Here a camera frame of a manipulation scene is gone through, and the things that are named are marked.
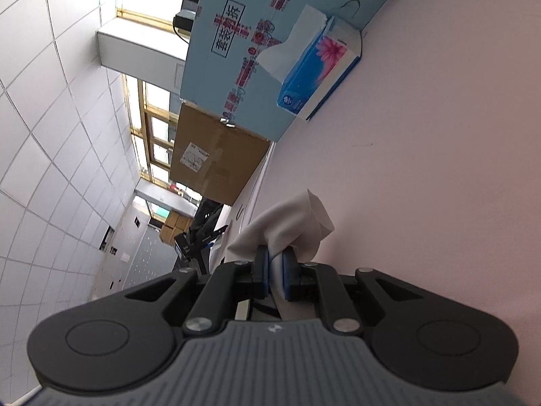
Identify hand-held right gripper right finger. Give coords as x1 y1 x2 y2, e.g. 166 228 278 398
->
282 248 424 338

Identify white tissue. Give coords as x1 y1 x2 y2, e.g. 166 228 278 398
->
223 188 335 319

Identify dark bag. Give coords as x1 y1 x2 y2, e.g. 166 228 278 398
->
192 196 225 242

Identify blue floral tissue box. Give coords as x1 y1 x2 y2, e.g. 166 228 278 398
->
255 4 363 120

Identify grey metal lockers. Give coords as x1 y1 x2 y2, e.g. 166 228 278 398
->
95 196 179 302

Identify large brown cardboard box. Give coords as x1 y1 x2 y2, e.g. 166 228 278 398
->
168 103 272 206

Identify black bar-shaped device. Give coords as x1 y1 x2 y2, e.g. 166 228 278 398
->
175 224 231 264

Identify stacked cardboard boxes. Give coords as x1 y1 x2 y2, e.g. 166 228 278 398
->
159 215 187 246

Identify light blue panel red tape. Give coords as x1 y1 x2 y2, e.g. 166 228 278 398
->
179 0 397 143

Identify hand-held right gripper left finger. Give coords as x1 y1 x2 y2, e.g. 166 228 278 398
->
122 246 270 336

